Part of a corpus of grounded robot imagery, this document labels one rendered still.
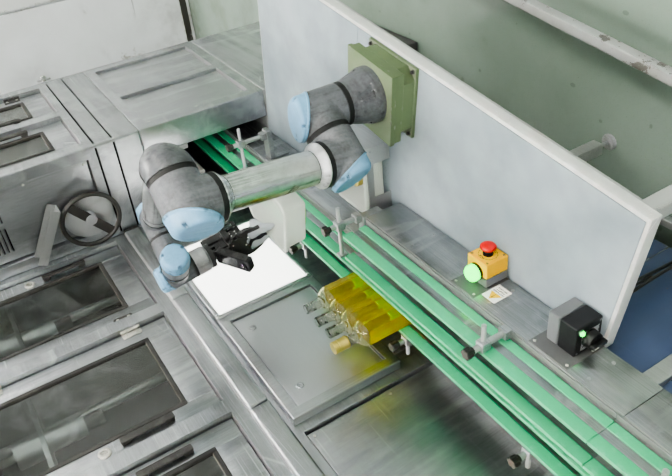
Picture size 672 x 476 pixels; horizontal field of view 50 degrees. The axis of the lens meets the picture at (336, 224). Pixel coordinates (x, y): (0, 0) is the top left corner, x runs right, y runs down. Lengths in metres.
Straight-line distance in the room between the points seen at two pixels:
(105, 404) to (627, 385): 1.35
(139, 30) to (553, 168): 4.26
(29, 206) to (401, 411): 1.43
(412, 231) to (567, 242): 0.51
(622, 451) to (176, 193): 1.02
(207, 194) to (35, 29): 3.86
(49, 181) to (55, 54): 2.83
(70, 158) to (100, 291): 0.46
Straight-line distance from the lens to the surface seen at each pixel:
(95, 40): 5.40
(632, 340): 1.74
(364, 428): 1.89
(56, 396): 2.22
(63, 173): 2.59
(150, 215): 1.85
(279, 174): 1.63
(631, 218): 1.47
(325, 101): 1.77
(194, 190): 1.53
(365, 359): 2.01
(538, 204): 1.64
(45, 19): 5.30
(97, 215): 2.67
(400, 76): 1.79
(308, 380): 1.97
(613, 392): 1.59
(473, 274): 1.76
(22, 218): 2.64
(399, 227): 1.99
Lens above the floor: 1.77
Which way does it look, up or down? 23 degrees down
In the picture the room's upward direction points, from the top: 113 degrees counter-clockwise
